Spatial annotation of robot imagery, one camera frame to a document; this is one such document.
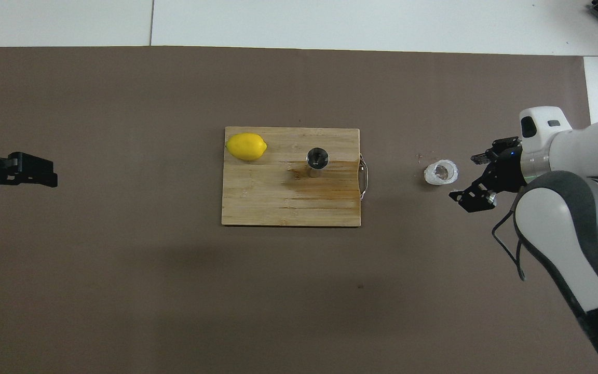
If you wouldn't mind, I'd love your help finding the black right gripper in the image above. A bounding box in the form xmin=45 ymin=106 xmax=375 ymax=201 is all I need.
xmin=448 ymin=136 xmax=526 ymax=214

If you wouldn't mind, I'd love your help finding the small clear glass cup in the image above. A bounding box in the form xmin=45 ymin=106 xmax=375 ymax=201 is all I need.
xmin=424 ymin=159 xmax=458 ymax=186

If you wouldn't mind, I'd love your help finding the steel double jigger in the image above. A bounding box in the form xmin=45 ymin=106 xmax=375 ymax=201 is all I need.
xmin=306 ymin=147 xmax=331 ymax=179

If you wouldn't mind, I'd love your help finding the brown table mat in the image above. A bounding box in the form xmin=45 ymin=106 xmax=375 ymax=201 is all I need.
xmin=0 ymin=46 xmax=598 ymax=374

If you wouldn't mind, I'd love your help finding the wooden cutting board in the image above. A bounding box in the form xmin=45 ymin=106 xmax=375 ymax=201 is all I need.
xmin=221 ymin=126 xmax=361 ymax=228

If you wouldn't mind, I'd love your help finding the yellow lemon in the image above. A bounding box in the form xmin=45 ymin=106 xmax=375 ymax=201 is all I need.
xmin=226 ymin=133 xmax=268 ymax=161

